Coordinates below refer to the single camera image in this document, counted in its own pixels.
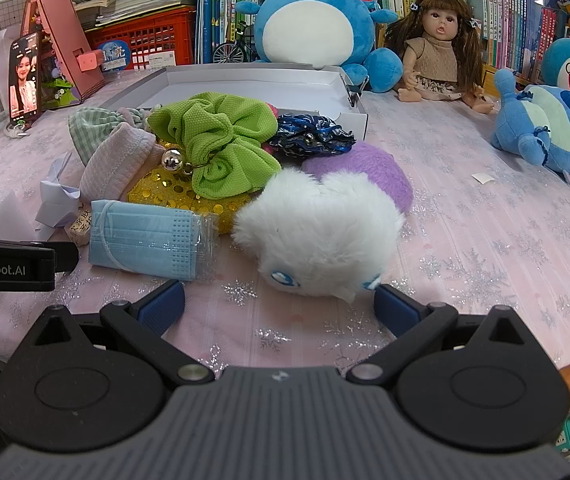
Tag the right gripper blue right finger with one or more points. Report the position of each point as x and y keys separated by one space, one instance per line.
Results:
x=419 y=330

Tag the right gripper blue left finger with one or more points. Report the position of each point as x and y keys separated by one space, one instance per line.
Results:
x=136 y=328

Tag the small wooden stamp block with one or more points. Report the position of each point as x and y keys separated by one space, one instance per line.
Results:
x=79 y=230

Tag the yellow sequin pouch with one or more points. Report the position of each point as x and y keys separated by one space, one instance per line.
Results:
x=159 y=187

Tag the pale pink knitted sock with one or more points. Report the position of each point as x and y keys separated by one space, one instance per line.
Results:
x=118 y=163

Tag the green checkered scrunchie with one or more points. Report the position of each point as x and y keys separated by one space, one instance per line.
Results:
x=90 y=126

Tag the purple fluffy plush toy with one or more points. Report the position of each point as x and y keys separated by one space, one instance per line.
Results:
x=379 y=166

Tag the green fabric scrunchie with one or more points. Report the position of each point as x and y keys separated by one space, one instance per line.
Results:
x=222 y=137

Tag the dark blue patterned scrunchie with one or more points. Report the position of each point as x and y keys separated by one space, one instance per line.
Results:
x=303 y=136

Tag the white paper scrap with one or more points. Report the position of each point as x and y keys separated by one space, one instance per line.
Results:
x=482 y=178

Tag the smartphone with lit screen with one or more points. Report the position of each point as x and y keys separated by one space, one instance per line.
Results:
x=23 y=78

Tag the pink wooden triangle house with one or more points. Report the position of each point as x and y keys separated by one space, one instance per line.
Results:
x=68 y=69

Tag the blue dolphin plush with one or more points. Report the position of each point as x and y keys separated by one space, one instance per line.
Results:
x=533 y=123

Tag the white cardboard box tray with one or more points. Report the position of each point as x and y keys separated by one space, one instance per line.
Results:
x=291 y=88

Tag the red plastic crate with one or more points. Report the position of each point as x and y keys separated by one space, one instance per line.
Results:
x=162 y=38

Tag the brown haired baby doll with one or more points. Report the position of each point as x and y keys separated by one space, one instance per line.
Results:
x=440 y=50

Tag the miniature bicycle model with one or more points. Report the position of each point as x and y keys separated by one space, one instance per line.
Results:
x=241 y=50

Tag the big blue round plush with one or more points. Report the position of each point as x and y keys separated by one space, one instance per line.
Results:
x=322 y=33

